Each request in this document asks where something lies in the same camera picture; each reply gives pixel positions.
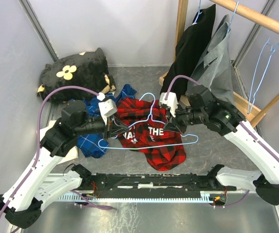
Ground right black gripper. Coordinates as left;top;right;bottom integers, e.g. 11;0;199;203
163;102;206;134

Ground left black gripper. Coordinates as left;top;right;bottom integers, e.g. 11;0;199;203
74;114;130;141

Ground light blue wire hanger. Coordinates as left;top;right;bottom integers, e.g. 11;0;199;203
97;93;199;150

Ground red black plaid shirt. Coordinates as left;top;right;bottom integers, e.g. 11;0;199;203
117;98;186;171

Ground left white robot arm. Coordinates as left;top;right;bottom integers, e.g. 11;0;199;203
0;98;128;229

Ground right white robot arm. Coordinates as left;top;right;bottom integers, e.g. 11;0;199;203
159;91;279;205

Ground blue plaid shirt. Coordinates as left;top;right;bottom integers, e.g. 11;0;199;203
77;84;137;159

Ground grey hanging shirt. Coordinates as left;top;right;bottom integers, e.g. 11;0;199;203
191;15;235;105

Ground blue hanger under black garment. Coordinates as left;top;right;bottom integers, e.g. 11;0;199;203
192;0;202;25

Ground blue hanger under grey shirt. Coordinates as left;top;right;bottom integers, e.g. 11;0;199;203
227;2;239;34

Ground white folded cloth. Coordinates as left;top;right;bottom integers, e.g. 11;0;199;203
39;118;79;164

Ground black flower-print garment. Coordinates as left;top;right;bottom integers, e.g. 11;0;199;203
37;48;116;99

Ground black hanging garment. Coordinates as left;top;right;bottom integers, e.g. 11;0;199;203
160;4;216;93

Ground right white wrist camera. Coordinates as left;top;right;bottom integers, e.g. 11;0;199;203
159;92;178;117

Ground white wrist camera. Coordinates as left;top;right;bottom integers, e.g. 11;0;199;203
97;92;117;125
159;92;178;117

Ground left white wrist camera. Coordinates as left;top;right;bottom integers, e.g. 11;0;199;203
97;92;117;125

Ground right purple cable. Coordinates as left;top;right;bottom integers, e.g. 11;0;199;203
166;75;202;95

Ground purple cable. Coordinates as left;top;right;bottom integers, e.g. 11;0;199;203
166;75;202;95
0;86;106;233

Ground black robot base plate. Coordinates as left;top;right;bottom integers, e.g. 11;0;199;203
78;172;236;199

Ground light blue cable duct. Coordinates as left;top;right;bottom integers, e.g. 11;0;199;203
56;192;213;204

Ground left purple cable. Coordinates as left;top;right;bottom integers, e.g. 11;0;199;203
0;86;106;233

